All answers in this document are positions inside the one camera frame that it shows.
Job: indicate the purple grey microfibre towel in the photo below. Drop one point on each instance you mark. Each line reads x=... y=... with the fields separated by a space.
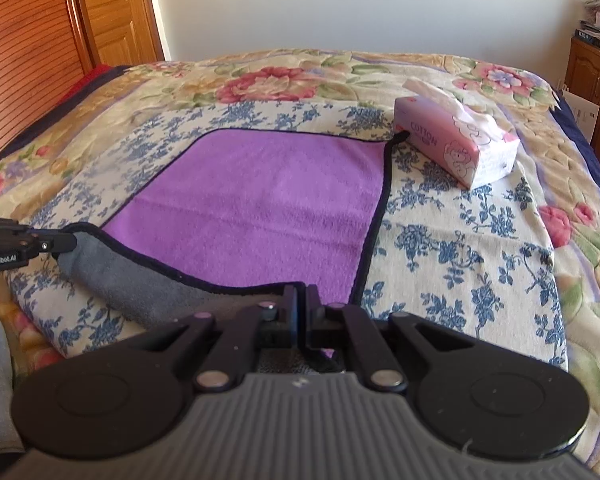
x=235 y=218

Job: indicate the blue floral white cloth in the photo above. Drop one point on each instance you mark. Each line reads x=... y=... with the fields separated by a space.
x=207 y=210

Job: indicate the wooden slatted wardrobe door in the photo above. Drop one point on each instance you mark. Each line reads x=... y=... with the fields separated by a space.
x=43 y=52

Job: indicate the floral quilt bedspread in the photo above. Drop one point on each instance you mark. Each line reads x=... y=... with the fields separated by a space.
x=290 y=80

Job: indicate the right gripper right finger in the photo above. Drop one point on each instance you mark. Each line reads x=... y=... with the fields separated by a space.
x=349 y=330

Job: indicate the pink cotton tissue pack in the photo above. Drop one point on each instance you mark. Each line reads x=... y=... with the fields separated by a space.
x=469 y=145

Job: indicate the red blanket edge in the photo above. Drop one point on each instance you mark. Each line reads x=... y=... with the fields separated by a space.
x=96 y=75

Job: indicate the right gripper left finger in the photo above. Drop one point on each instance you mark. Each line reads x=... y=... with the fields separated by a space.
x=268 y=324

